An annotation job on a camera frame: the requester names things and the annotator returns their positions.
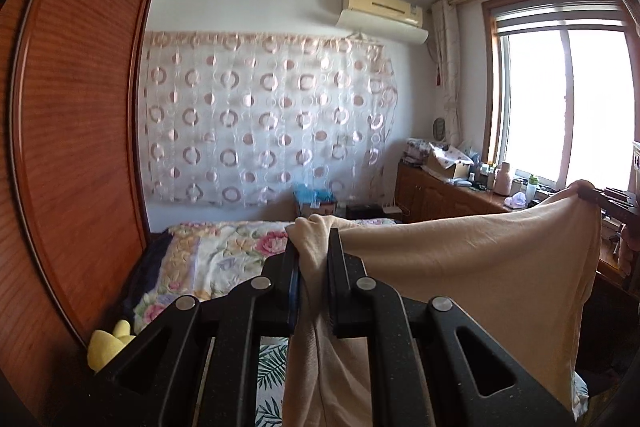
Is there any low wooden cabinet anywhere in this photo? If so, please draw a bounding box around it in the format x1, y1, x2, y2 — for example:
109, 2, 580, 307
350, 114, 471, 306
396, 162, 631, 288

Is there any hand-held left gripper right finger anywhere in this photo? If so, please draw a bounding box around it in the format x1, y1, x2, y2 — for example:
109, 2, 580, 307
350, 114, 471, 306
327, 227, 576, 427

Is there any wood framed window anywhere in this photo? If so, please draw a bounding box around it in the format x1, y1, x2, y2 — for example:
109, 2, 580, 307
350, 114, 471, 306
482, 0, 640, 192

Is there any person's right hand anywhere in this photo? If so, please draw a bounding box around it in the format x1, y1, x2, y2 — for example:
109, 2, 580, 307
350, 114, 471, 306
617, 234, 635, 275

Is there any wall air conditioner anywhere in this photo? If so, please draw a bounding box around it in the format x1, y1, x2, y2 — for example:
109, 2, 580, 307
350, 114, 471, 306
341, 0, 425, 29

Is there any floral storage box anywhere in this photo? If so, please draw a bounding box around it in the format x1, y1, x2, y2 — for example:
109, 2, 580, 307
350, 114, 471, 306
406, 138, 433, 162

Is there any open cardboard box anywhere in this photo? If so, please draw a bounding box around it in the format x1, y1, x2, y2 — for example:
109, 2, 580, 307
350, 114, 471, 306
425, 144, 473, 180

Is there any yellow plush toy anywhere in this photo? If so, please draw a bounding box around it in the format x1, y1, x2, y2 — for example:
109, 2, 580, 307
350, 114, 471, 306
87, 319, 137, 370

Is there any floral blanket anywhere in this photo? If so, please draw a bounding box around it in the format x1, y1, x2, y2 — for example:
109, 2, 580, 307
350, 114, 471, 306
132, 219, 401, 323

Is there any wooden slatted wardrobe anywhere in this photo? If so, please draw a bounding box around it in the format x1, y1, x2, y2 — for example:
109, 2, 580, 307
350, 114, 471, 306
0, 0, 160, 408

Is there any beige printed t-shirt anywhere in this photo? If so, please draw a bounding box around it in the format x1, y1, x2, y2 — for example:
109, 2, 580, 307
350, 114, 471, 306
285, 179, 603, 427

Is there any leaf print bed sheet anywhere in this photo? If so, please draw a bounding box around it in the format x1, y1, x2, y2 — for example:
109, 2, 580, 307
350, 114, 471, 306
255, 337, 591, 427

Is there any tied patterned window curtain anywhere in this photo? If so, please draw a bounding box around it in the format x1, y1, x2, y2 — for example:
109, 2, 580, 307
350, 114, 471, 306
431, 0, 463, 152

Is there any pink thermos jug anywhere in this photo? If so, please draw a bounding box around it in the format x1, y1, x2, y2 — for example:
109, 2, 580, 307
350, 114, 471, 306
494, 162, 512, 195

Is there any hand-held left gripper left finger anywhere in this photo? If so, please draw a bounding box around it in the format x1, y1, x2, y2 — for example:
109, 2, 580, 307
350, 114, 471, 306
75, 232, 301, 427

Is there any circle pattern sheer curtain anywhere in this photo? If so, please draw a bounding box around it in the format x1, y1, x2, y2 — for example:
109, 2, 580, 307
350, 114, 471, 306
142, 31, 401, 208

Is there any small cardboard box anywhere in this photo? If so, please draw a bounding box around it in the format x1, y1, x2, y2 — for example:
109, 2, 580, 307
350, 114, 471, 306
299, 199, 337, 218

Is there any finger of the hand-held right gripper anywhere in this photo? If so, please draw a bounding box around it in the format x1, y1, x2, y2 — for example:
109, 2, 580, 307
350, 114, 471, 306
597, 202, 640, 229
580, 187, 640, 208

